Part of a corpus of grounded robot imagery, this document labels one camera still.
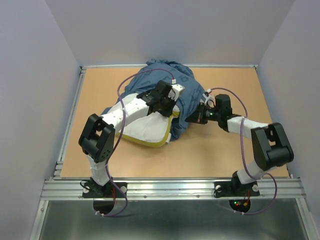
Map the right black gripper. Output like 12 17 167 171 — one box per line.
184 102 221 125

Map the blue lettered pillowcase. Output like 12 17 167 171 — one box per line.
121 60 205 146

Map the white pillow yellow edge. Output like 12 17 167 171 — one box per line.
122 106 180 148

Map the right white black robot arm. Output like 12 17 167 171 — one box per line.
186 93 294 198

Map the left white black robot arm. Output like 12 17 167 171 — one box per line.
78 80 185 197

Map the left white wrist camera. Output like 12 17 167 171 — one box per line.
168 84 185 102

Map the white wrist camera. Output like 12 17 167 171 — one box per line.
168 84 185 102
201 91 215 108

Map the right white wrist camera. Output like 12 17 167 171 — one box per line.
201 91 215 108

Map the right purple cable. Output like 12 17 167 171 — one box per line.
203 87 277 217

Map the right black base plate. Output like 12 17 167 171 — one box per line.
212 180 260 198

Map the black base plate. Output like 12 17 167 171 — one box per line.
80 180 128 199
212 180 260 198

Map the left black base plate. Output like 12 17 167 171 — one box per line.
80 180 128 199

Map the aluminium mounting rail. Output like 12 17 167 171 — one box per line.
40 178 306 201

